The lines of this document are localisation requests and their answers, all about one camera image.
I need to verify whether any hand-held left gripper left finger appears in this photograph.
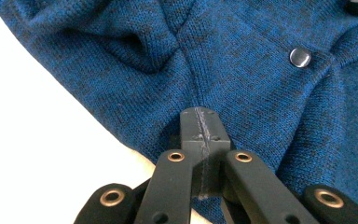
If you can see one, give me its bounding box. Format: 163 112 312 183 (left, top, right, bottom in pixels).
179 106 207 199

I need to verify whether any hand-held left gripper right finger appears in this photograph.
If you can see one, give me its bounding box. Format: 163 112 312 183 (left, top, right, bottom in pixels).
196 106 233 200

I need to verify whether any dark blue knit cardigan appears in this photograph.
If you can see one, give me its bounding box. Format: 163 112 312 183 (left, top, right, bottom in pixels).
0 0 358 224

